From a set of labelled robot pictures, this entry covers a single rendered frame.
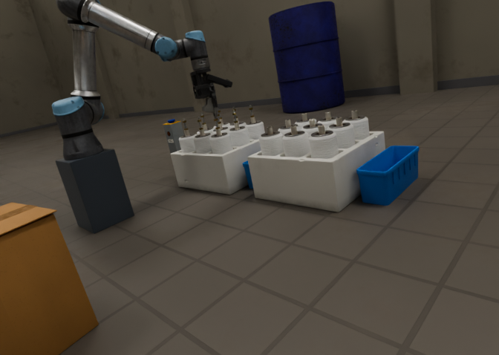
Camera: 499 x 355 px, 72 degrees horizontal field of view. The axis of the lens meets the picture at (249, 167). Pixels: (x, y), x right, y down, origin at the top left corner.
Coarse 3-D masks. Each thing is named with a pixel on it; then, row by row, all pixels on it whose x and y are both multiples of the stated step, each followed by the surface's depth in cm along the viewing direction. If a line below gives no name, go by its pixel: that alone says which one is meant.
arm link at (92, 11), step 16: (64, 0) 123; (80, 0) 122; (80, 16) 125; (96, 16) 125; (112, 16) 125; (112, 32) 128; (128, 32) 126; (144, 32) 127; (160, 48) 127; (176, 48) 130
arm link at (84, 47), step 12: (96, 0) 139; (72, 24) 136; (84, 24) 136; (84, 36) 138; (84, 48) 139; (84, 60) 141; (84, 72) 142; (84, 84) 143; (96, 84) 148; (72, 96) 144; (84, 96) 143; (96, 96) 146; (96, 108) 147; (96, 120) 149
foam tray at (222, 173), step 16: (256, 144) 162; (176, 160) 171; (192, 160) 162; (208, 160) 154; (224, 160) 147; (240, 160) 154; (176, 176) 176; (192, 176) 166; (208, 176) 158; (224, 176) 150; (240, 176) 155; (224, 192) 153
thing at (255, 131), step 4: (256, 124) 167; (260, 124) 168; (248, 128) 168; (252, 128) 167; (256, 128) 167; (260, 128) 168; (252, 132) 167; (256, 132) 167; (260, 132) 168; (264, 132) 171; (252, 136) 168; (256, 136) 168
